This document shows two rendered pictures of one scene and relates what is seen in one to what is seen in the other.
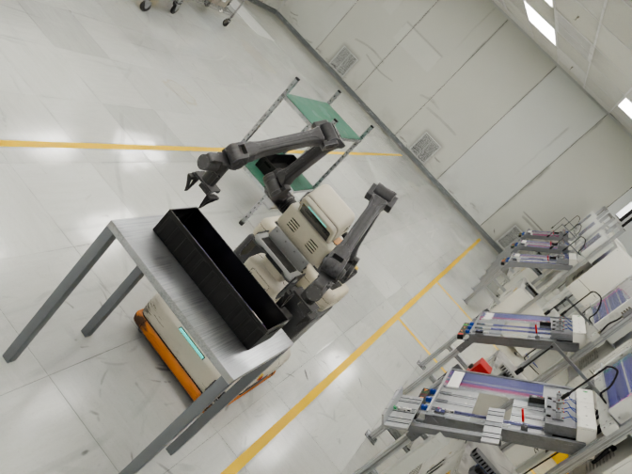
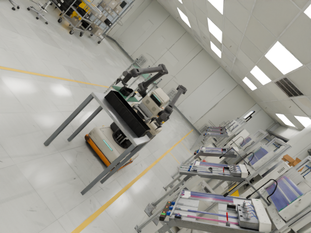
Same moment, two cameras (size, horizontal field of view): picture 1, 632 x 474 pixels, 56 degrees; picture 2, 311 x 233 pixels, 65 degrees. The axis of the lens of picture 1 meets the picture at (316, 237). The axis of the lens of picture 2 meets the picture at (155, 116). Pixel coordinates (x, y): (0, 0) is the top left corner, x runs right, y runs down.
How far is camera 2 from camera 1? 0.70 m
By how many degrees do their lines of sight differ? 9
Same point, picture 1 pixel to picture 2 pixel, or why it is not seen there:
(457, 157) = (184, 98)
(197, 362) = (109, 152)
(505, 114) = (202, 83)
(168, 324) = (98, 138)
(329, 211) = (161, 96)
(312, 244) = (154, 108)
